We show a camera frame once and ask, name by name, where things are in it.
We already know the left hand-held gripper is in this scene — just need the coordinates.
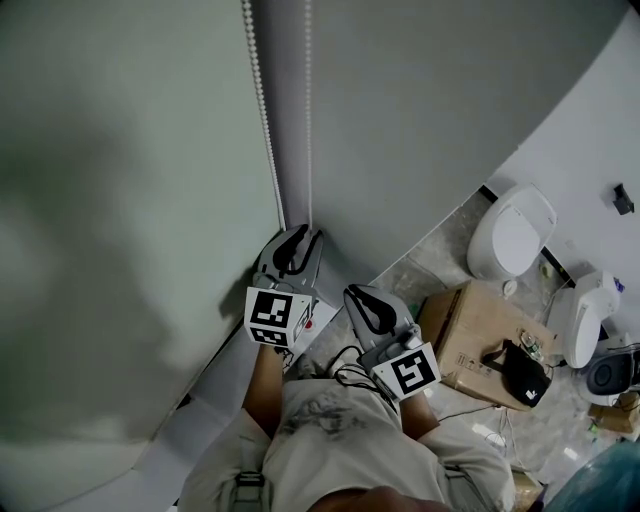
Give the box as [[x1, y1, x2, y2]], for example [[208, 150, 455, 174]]
[[243, 223, 325, 351]]

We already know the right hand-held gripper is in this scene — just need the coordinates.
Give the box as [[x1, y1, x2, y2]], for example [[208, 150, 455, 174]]
[[342, 283, 443, 402]]

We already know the white bead pull chain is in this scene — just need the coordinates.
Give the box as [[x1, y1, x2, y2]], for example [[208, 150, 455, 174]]
[[239, 0, 317, 237]]

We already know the white roller blind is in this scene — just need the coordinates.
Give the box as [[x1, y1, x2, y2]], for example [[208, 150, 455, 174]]
[[0, 0, 287, 446]]

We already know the person's right forearm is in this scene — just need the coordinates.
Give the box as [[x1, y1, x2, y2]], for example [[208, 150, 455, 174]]
[[397, 392, 442, 445]]

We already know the person's left forearm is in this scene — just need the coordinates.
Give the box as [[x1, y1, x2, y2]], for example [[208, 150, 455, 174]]
[[242, 344, 287, 442]]

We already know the brown cardboard box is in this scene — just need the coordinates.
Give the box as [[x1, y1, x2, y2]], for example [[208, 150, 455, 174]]
[[416, 279, 560, 412]]

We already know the person's shoe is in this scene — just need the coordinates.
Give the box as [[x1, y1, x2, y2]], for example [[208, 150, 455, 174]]
[[295, 355, 321, 381]]

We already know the person's beige shirt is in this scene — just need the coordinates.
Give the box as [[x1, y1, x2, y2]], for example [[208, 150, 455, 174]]
[[177, 376, 517, 512]]

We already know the black pouch bag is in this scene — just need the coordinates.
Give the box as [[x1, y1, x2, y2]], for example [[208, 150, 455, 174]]
[[481, 338, 554, 407]]

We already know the white toilet with closed lid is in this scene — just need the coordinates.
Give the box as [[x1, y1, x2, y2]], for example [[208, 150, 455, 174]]
[[466, 182, 559, 282]]

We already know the white window sill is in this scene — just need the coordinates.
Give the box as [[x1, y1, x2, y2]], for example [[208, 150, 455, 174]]
[[132, 294, 342, 504]]

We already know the person's head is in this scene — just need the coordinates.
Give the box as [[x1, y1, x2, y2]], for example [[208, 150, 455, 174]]
[[304, 483, 446, 512]]

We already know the white toilet with side panel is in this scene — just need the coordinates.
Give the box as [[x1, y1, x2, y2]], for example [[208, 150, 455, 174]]
[[546, 269, 625, 370]]

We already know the grey round appliance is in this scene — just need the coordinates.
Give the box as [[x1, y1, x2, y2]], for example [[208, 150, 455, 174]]
[[583, 342, 640, 407]]

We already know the small brown carton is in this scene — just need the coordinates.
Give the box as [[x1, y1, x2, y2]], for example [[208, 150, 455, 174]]
[[587, 392, 640, 434]]

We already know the black cable bundle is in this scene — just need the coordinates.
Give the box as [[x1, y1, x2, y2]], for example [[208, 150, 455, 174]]
[[328, 344, 397, 404]]

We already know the grey chest strap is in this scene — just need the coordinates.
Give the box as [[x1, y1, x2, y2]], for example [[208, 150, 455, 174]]
[[229, 469, 266, 512]]

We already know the black wall bracket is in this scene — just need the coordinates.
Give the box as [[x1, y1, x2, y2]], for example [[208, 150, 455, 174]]
[[611, 182, 636, 216]]

